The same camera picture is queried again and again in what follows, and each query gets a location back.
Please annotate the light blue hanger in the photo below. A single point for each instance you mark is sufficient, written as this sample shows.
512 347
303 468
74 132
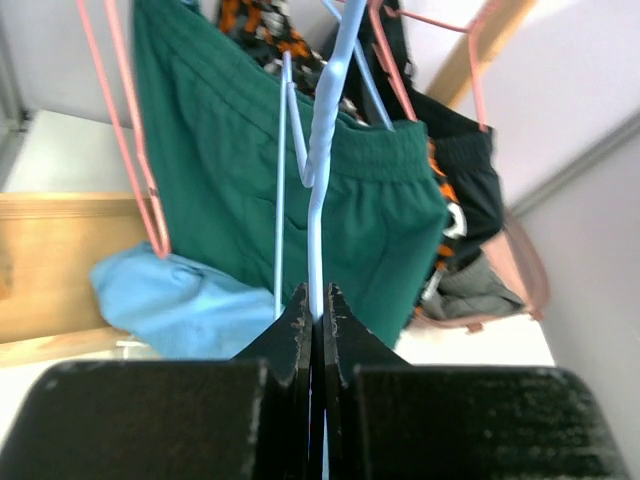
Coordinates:
370 85
313 156

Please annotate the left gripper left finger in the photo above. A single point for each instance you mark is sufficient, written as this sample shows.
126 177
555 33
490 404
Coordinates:
245 418

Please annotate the black shorts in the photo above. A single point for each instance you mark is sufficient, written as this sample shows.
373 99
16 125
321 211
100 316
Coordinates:
462 150

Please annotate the light blue shorts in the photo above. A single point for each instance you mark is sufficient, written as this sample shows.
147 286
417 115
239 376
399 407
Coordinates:
180 308

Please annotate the wooden clothes rack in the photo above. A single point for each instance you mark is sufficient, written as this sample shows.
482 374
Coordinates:
55 241

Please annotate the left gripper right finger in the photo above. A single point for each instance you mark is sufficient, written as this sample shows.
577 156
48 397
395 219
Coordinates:
388 419

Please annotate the grey shorts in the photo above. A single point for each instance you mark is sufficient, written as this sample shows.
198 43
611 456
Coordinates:
471 290

